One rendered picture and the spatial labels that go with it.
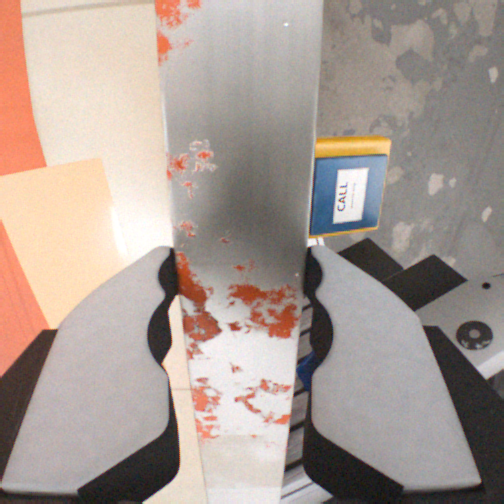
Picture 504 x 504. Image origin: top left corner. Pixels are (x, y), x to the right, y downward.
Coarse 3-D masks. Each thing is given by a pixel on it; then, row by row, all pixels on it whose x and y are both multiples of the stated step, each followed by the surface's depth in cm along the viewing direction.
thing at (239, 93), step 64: (192, 0) 8; (256, 0) 8; (320, 0) 8; (192, 64) 9; (256, 64) 9; (192, 128) 9; (256, 128) 9; (192, 192) 10; (256, 192) 10; (192, 256) 11; (256, 256) 11; (192, 320) 12; (256, 320) 12; (192, 384) 14; (256, 384) 14; (256, 448) 16
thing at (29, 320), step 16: (0, 224) 14; (0, 240) 15; (0, 256) 15; (16, 256) 15; (0, 272) 15; (16, 272) 15; (0, 288) 16; (16, 288) 16; (0, 304) 16; (16, 304) 16; (32, 304) 16; (0, 320) 17; (16, 320) 17; (32, 320) 17; (0, 336) 17; (16, 336) 17; (32, 336) 17; (0, 352) 18; (16, 352) 18; (0, 368) 18
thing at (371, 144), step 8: (344, 136) 48; (352, 136) 48; (360, 136) 49; (368, 136) 49; (376, 136) 49; (320, 144) 46; (328, 144) 46; (336, 144) 46; (344, 144) 46; (352, 144) 47; (360, 144) 47; (368, 144) 47; (376, 144) 48; (384, 144) 48; (320, 152) 46; (328, 152) 46; (336, 152) 47; (344, 152) 47; (352, 152) 47; (360, 152) 47; (368, 152) 48; (376, 152) 48; (384, 152) 48; (384, 184) 51; (344, 232) 53; (352, 232) 53
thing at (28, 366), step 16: (48, 336) 8; (32, 352) 8; (48, 352) 8; (16, 368) 7; (32, 368) 7; (0, 384) 7; (16, 384) 7; (32, 384) 7; (0, 400) 6; (16, 400) 6; (0, 416) 6; (16, 416) 6; (0, 432) 6; (16, 432) 6; (0, 448) 6; (0, 464) 5; (0, 480) 5; (0, 496) 5; (16, 496) 5; (32, 496) 5; (48, 496) 5
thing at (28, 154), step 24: (0, 0) 10; (0, 24) 11; (0, 48) 11; (0, 72) 11; (24, 72) 12; (0, 96) 12; (24, 96) 12; (0, 120) 12; (24, 120) 12; (0, 144) 13; (24, 144) 13; (0, 168) 13; (24, 168) 13
